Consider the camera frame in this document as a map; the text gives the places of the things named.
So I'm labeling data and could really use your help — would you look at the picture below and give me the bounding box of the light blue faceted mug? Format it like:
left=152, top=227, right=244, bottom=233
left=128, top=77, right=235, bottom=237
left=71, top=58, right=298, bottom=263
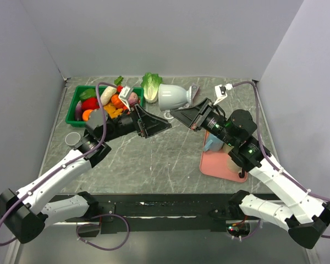
left=203, top=133, right=224, bottom=152

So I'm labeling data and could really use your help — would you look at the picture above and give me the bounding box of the green plastic crate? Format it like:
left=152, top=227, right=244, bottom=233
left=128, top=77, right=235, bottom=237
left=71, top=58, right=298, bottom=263
left=65, top=85, right=145, bottom=128

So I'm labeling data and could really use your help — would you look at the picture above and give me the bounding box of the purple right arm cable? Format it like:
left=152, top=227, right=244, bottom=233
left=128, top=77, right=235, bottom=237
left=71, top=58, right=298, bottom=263
left=227, top=80, right=330, bottom=239

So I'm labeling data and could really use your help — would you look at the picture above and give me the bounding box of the white daikon radish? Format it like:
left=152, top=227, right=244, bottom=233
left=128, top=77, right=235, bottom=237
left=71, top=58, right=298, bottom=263
left=100, top=75, right=124, bottom=106

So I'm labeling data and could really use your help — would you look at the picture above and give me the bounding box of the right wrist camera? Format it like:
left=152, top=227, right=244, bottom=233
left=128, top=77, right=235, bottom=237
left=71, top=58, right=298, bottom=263
left=214, top=85, right=227, bottom=105

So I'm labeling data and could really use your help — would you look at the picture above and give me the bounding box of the green bell pepper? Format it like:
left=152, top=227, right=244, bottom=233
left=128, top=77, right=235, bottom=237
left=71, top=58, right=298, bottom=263
left=79, top=88, right=96, bottom=102

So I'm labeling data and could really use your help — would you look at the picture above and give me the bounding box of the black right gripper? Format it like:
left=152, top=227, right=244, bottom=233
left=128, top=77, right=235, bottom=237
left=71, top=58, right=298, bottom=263
left=170, top=97, right=237, bottom=147

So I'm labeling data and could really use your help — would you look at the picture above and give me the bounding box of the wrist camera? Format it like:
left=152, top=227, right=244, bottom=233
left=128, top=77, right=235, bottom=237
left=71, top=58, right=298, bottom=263
left=118, top=86, right=133, bottom=110
left=214, top=85, right=227, bottom=105

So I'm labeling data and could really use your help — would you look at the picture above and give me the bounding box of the cream mug black handle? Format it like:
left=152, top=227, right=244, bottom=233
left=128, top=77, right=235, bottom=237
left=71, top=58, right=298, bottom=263
left=227, top=158, right=246, bottom=179

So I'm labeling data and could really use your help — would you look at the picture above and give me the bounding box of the green lettuce head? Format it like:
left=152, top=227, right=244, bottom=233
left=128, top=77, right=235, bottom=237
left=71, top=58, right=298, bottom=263
left=141, top=72, right=163, bottom=103

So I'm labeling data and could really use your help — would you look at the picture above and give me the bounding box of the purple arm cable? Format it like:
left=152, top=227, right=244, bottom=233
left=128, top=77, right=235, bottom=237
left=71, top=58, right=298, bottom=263
left=227, top=80, right=330, bottom=239
left=0, top=81, right=119, bottom=246

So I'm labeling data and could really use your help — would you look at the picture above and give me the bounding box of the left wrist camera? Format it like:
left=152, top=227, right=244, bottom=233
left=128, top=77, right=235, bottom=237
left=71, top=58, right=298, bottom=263
left=118, top=86, right=133, bottom=110

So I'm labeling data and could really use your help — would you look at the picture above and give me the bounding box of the purple onion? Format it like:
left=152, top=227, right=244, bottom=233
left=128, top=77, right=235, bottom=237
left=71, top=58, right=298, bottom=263
left=128, top=92, right=139, bottom=106

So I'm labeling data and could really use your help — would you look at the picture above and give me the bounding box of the grey blue printed mug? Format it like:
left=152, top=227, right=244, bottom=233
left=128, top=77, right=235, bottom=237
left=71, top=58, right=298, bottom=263
left=64, top=132, right=81, bottom=146

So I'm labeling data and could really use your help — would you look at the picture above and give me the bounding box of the purple eggplant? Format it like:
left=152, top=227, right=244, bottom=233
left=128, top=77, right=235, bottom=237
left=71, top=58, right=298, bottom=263
left=74, top=101, right=83, bottom=121

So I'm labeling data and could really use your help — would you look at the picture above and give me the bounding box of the yellow ginger root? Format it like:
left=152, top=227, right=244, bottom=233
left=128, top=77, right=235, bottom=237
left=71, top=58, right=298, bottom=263
left=103, top=103, right=123, bottom=119

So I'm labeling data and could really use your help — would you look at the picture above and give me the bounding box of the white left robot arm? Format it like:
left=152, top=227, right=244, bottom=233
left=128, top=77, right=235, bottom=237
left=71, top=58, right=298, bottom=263
left=0, top=104, right=172, bottom=244

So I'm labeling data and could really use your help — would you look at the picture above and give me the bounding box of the small orange pumpkin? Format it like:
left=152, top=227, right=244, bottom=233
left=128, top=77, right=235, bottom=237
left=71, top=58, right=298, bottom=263
left=111, top=94, right=124, bottom=109

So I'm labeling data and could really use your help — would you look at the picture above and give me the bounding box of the pink plastic tray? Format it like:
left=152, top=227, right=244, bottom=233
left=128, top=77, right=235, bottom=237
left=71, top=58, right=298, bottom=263
left=200, top=145, right=248, bottom=183

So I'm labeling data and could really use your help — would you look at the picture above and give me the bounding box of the red white toothpaste box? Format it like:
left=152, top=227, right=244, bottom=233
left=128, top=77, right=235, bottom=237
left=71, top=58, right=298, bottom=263
left=190, top=84, right=200, bottom=104

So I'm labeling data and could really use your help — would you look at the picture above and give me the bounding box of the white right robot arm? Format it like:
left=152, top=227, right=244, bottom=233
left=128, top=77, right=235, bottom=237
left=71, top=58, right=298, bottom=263
left=170, top=98, right=330, bottom=249

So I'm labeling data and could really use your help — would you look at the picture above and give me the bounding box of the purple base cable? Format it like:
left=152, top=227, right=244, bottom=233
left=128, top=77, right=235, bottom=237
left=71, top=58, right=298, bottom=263
left=76, top=213, right=130, bottom=251

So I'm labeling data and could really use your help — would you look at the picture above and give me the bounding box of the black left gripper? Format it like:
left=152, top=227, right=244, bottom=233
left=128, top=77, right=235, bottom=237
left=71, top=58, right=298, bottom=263
left=101, top=102, right=172, bottom=142

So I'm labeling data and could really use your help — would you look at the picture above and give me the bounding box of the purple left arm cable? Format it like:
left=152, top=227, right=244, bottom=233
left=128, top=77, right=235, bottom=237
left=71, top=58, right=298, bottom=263
left=0, top=81, right=119, bottom=246

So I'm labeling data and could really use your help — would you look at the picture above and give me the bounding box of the red bell pepper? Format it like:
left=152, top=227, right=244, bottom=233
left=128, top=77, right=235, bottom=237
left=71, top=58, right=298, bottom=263
left=81, top=97, right=100, bottom=112

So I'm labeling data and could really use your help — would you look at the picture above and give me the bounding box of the black front mounting rail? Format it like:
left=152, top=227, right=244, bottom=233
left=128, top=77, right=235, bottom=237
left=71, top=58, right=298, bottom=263
left=66, top=194, right=254, bottom=234

